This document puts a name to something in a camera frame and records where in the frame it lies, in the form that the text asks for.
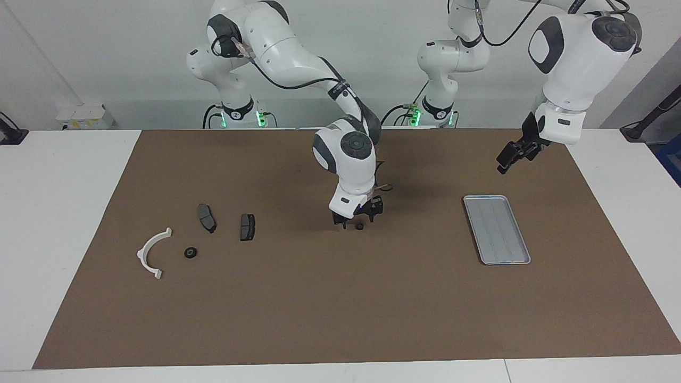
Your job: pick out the white box with yellow labels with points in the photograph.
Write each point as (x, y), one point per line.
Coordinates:
(85, 117)

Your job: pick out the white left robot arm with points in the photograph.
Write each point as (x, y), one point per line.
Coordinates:
(574, 58)

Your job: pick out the large black bearing gear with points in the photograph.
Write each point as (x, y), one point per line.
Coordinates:
(190, 252)

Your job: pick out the white curved plastic bracket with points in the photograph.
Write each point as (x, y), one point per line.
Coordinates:
(141, 254)

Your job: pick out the brown table mat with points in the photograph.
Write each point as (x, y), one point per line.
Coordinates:
(340, 298)

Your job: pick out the dark rectangular brake pad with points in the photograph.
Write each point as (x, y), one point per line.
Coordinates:
(247, 227)

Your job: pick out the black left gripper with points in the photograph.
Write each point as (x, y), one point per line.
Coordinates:
(534, 135)

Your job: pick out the dark curved brake pad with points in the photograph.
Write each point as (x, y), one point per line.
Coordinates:
(206, 218)

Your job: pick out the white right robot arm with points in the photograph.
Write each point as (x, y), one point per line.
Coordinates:
(282, 48)

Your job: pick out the black stand foot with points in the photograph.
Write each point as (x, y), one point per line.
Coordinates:
(10, 135)

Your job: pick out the black stand with pole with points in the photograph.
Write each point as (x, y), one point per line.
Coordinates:
(636, 130)

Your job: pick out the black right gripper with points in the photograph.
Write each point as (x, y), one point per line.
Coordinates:
(356, 215)

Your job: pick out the silver metal tray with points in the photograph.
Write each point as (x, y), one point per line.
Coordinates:
(497, 234)

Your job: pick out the blue crate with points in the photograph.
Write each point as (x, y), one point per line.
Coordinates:
(671, 162)

